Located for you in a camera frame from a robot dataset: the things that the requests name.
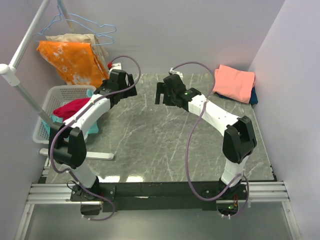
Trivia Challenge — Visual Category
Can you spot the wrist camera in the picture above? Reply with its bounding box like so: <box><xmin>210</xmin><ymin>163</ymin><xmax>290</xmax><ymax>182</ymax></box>
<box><xmin>107</xmin><ymin>62</ymin><xmax>122</xmax><ymax>72</ymax></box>
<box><xmin>168</xmin><ymin>67</ymin><xmax>183</xmax><ymax>79</ymax></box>

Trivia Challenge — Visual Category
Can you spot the folded salmon t-shirt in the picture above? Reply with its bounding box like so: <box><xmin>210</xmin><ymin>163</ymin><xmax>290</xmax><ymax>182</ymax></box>
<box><xmin>212</xmin><ymin>64</ymin><xmax>256</xmax><ymax>104</ymax></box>

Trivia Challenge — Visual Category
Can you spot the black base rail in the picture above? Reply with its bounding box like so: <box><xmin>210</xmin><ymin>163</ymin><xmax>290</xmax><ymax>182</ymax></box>
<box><xmin>70</xmin><ymin>181</ymin><xmax>248</xmax><ymax>212</ymax></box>

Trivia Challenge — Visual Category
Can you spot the white plastic laundry basket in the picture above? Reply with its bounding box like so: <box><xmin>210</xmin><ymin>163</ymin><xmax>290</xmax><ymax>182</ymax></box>
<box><xmin>32</xmin><ymin>84</ymin><xmax>97</xmax><ymax>145</ymax></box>

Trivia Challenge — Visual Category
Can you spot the magenta t-shirt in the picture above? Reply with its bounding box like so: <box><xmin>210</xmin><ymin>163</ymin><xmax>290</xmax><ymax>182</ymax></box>
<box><xmin>53</xmin><ymin>97</ymin><xmax>90</xmax><ymax>120</ymax></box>

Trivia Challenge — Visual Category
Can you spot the beige cloth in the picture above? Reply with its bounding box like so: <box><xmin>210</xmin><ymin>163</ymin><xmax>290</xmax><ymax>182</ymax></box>
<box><xmin>46</xmin><ymin>33</ymin><xmax>109</xmax><ymax>69</ymax></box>

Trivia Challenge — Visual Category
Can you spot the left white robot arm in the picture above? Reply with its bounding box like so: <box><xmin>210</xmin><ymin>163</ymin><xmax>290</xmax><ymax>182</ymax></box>
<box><xmin>48</xmin><ymin>69</ymin><xmax>137</xmax><ymax>201</ymax></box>

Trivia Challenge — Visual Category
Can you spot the folded navy t-shirt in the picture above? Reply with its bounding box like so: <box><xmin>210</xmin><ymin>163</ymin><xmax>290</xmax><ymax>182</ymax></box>
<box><xmin>216</xmin><ymin>87</ymin><xmax>258</xmax><ymax>106</ymax></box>

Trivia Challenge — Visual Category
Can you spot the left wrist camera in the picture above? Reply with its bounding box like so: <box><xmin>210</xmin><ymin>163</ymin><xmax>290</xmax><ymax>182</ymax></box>
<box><xmin>107</xmin><ymin>62</ymin><xmax>122</xmax><ymax>72</ymax></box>

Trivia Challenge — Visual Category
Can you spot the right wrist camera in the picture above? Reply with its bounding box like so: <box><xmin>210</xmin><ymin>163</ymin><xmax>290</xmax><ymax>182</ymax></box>
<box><xmin>168</xmin><ymin>67</ymin><xmax>183</xmax><ymax>79</ymax></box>

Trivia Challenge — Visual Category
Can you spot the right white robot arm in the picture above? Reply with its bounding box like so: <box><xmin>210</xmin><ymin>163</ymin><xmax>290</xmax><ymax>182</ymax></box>
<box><xmin>155</xmin><ymin>74</ymin><xmax>257</xmax><ymax>200</ymax></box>

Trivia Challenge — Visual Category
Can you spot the teal t-shirt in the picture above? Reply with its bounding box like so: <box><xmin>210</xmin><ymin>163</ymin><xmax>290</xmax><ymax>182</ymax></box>
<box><xmin>41</xmin><ymin>89</ymin><xmax>99</xmax><ymax>135</ymax></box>

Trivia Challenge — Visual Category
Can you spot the aluminium frame rail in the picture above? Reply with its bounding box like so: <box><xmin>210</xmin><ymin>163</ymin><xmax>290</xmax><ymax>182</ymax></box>
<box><xmin>14</xmin><ymin>181</ymin><xmax>302</xmax><ymax>240</ymax></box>

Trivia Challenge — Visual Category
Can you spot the orange tie-dye cloth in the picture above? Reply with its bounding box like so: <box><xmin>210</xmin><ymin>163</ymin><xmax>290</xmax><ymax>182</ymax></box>
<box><xmin>37</xmin><ymin>41</ymin><xmax>109</xmax><ymax>88</ymax></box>

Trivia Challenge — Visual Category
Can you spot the white clothes rack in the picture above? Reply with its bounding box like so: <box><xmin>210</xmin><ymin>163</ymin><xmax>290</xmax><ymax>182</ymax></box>
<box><xmin>0</xmin><ymin>0</ymin><xmax>124</xmax><ymax>161</ymax></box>

